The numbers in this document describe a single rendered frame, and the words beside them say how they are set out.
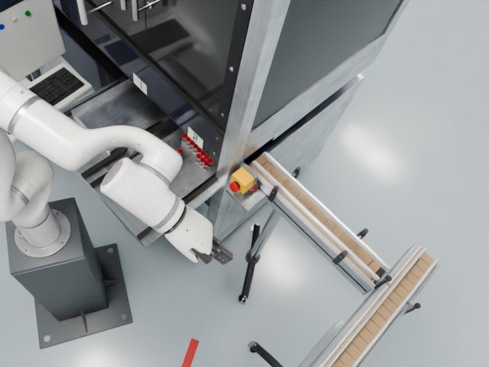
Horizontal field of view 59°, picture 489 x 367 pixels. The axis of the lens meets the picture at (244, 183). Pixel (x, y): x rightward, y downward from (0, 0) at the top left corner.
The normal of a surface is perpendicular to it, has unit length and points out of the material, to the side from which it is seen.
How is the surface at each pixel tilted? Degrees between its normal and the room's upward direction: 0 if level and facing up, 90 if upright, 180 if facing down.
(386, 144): 0
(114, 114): 0
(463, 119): 0
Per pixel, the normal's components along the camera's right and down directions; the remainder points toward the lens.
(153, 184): 0.54, -0.02
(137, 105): 0.16, -0.47
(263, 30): -0.70, 0.56
